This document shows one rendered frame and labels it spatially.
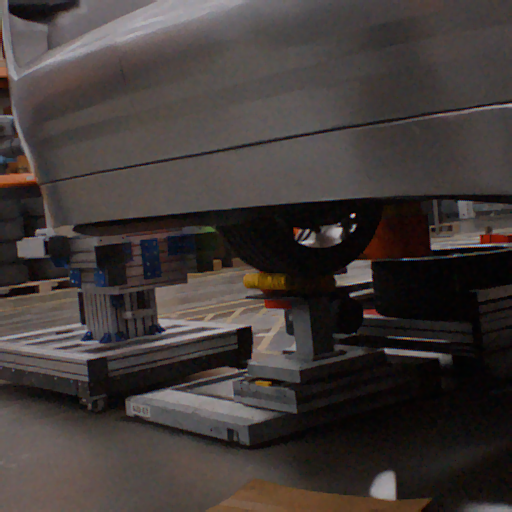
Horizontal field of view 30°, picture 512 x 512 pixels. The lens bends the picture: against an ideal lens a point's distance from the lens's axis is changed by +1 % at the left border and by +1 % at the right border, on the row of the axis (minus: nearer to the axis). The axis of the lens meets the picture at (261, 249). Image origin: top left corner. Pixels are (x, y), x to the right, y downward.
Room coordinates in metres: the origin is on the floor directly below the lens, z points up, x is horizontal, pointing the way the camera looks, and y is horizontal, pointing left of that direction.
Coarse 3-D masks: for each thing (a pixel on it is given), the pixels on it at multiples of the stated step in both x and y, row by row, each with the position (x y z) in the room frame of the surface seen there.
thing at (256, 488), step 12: (252, 480) 2.59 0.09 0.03; (240, 492) 2.53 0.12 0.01; (252, 492) 2.52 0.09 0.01; (264, 492) 2.51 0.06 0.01; (276, 492) 2.51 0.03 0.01; (288, 492) 2.50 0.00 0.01; (300, 492) 2.49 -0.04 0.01; (312, 492) 2.48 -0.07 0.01; (228, 504) 2.45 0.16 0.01; (240, 504) 2.44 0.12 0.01; (252, 504) 2.43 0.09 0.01; (264, 504) 2.42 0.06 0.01; (276, 504) 2.42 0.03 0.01; (288, 504) 2.41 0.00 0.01; (300, 504) 2.40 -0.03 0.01; (312, 504) 2.39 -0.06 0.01; (324, 504) 2.38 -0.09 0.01; (336, 504) 2.37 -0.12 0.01; (348, 504) 2.35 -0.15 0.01; (360, 504) 2.34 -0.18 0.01; (372, 504) 2.33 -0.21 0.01; (384, 504) 2.33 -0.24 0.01; (396, 504) 2.30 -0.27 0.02; (408, 504) 2.27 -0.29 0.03; (420, 504) 2.24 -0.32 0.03
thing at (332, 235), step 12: (348, 216) 3.41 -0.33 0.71; (360, 216) 3.36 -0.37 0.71; (276, 228) 3.12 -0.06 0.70; (288, 228) 3.39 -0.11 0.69; (324, 228) 3.47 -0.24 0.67; (336, 228) 3.41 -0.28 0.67; (348, 228) 3.36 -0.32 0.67; (288, 240) 3.14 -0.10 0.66; (312, 240) 3.44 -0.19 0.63; (324, 240) 3.38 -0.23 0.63; (336, 240) 3.32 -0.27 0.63; (348, 240) 3.30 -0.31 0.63
